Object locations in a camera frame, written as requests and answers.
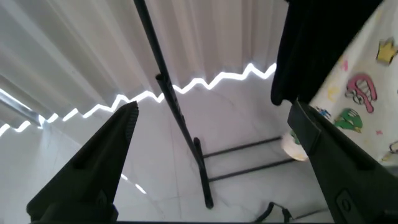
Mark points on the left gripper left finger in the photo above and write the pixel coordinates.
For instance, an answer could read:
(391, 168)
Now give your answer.
(87, 177)

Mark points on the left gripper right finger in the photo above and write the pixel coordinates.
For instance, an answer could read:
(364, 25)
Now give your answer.
(351, 177)

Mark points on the cream printed garment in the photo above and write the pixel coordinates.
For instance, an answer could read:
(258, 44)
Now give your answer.
(373, 124)

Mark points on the black garment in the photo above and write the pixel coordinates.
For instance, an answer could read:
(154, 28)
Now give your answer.
(311, 46)

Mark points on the black clothes rack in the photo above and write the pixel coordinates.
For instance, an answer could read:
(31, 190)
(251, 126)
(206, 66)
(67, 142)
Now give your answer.
(168, 87)

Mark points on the white curtain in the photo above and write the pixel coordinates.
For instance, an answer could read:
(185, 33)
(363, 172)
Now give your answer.
(93, 46)

